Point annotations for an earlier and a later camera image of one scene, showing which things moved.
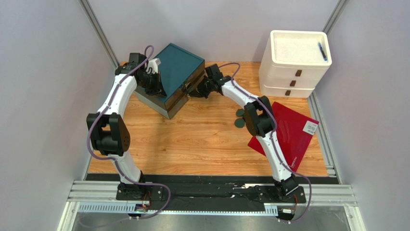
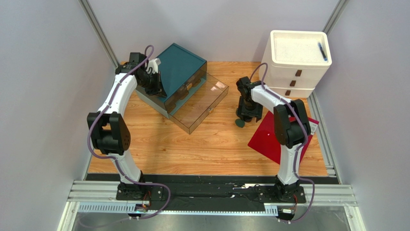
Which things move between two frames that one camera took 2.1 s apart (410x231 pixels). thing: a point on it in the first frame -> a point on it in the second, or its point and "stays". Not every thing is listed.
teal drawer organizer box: (178, 71) stays
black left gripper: (159, 91) stays
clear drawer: (171, 100) stays
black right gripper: (198, 88) -> (249, 113)
